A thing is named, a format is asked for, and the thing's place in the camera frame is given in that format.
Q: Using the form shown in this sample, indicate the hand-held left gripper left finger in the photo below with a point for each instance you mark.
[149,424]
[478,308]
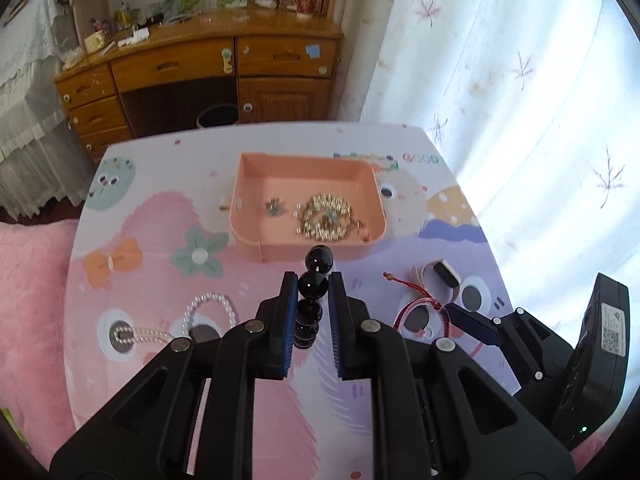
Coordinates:
[288,321]

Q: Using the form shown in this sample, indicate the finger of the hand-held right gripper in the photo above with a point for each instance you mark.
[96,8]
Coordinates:
[472,323]

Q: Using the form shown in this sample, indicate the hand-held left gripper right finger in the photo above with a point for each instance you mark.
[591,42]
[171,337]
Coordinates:
[336,327]

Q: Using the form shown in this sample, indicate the pink plastic tray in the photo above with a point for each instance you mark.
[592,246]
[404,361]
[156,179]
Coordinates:
[305,177]

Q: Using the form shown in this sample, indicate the small silver earrings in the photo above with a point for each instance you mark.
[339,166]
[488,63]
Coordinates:
[274,207]

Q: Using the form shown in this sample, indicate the white floral curtain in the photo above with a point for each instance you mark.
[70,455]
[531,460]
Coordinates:
[500,110]

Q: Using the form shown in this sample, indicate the dark trash bin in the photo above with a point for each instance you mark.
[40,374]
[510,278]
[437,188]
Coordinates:
[217,115]

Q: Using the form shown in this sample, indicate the pink fluffy blanket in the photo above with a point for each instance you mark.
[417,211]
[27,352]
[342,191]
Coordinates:
[30,310]

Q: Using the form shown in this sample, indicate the wooden desk with drawers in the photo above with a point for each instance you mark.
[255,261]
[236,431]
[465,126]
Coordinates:
[280,55]

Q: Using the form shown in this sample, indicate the white lace bed cover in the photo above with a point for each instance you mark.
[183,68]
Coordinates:
[25,110]

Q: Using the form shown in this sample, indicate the yellow mug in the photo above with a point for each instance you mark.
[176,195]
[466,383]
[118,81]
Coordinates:
[94,41]

